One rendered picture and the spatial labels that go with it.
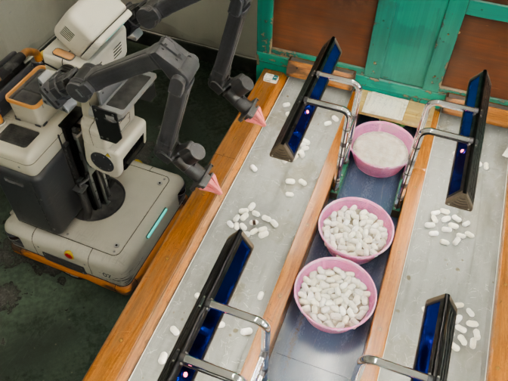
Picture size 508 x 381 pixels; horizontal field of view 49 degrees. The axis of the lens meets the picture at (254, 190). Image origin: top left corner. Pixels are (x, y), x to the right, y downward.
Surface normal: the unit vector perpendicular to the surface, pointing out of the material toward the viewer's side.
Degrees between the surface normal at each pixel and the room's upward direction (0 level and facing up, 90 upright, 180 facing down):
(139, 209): 0
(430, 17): 90
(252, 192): 0
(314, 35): 90
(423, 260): 0
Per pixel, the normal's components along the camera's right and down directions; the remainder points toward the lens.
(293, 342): 0.01, -0.65
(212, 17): -0.38, 0.70
